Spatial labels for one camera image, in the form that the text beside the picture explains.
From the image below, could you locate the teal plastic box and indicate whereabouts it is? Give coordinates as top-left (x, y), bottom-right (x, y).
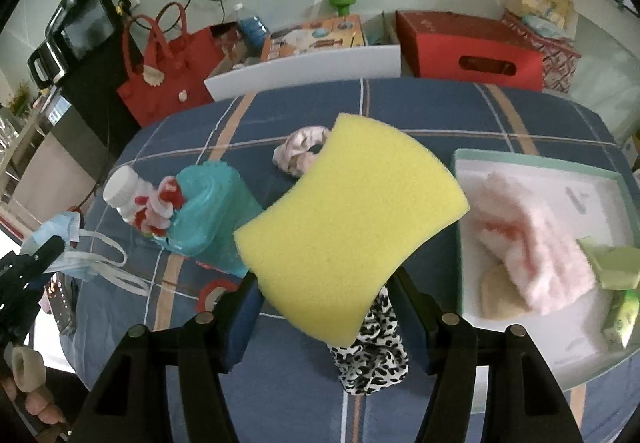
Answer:
top-left (162, 160), bottom-right (266, 276)

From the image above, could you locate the red tape roll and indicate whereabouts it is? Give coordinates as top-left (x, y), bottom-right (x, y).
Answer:
top-left (197, 279), bottom-right (241, 314)

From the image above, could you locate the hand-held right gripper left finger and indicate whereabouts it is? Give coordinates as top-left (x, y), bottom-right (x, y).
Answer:
top-left (65, 273), bottom-right (266, 443)

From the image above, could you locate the black appliance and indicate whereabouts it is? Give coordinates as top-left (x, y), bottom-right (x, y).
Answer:
top-left (27, 0), bottom-right (146, 149)

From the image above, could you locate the pink fluffy cloth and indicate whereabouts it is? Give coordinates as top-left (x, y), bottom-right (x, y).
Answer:
top-left (472, 172), bottom-right (598, 315)

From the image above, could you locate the yellow sponge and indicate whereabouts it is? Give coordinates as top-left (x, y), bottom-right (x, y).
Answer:
top-left (232, 112), bottom-right (471, 346)

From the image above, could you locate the person's left hand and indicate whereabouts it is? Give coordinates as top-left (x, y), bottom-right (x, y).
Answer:
top-left (0, 375), bottom-right (68, 429)

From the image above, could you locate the orange toy box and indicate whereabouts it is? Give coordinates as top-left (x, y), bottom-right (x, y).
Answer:
top-left (260, 14), bottom-right (368, 61)

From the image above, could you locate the grey cabinet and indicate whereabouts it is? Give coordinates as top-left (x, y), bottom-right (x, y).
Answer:
top-left (10, 98), bottom-right (101, 224)

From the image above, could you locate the red cardboard box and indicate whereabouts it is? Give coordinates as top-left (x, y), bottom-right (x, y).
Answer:
top-left (395, 10), bottom-right (545, 91)

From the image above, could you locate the beige round powder puff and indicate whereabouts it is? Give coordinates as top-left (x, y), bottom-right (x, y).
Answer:
top-left (480, 264), bottom-right (531, 321)

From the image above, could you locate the green tray box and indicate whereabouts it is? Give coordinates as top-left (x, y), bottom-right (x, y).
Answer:
top-left (447, 148), bottom-right (640, 396)

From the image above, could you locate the blue face mask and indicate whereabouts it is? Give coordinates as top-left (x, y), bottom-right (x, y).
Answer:
top-left (20, 210), bottom-right (151, 296)

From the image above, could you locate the white board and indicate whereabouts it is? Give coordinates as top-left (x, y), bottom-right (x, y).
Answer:
top-left (204, 43), bottom-right (402, 101)

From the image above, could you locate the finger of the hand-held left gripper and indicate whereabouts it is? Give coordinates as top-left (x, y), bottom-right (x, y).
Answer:
top-left (17, 237), bottom-right (67, 274)

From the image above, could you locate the red tote bag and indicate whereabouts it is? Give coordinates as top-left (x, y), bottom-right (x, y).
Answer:
top-left (116, 2), bottom-right (226, 128)

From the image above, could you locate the leopard print scrunchie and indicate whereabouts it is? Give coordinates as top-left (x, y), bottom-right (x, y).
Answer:
top-left (327, 288), bottom-right (411, 396)

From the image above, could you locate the light green cloth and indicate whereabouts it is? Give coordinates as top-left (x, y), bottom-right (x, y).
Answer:
top-left (577, 235), bottom-right (640, 291)

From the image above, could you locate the patterned gift bag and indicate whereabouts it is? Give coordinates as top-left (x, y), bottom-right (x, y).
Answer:
top-left (502, 12), bottom-right (583, 94)

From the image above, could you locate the red and white scrunchie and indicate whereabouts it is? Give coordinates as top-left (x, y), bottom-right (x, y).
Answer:
top-left (132, 176), bottom-right (187, 238)

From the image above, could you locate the blue water bottle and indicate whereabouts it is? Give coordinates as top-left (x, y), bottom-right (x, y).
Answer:
top-left (232, 3), bottom-right (271, 49)

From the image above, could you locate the green tissue packet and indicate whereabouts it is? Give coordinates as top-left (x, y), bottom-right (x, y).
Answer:
top-left (601, 288), bottom-right (640, 351)

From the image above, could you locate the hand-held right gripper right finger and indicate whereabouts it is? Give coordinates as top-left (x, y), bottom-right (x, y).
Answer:
top-left (390, 268), bottom-right (586, 443)

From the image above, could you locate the white pill bottle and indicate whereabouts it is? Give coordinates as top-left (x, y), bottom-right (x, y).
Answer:
top-left (102, 166), bottom-right (173, 234)

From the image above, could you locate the pink scrunchie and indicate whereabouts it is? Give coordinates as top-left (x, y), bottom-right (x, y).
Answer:
top-left (272, 126), bottom-right (333, 176)

